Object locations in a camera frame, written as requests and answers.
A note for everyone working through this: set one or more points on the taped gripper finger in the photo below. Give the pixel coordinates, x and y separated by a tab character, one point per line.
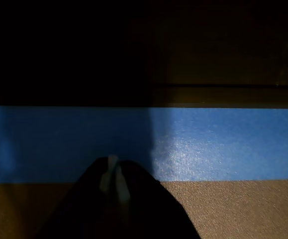
84	199
148	204

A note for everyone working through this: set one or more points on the blue tape strip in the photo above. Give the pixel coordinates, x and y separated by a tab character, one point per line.
208	144

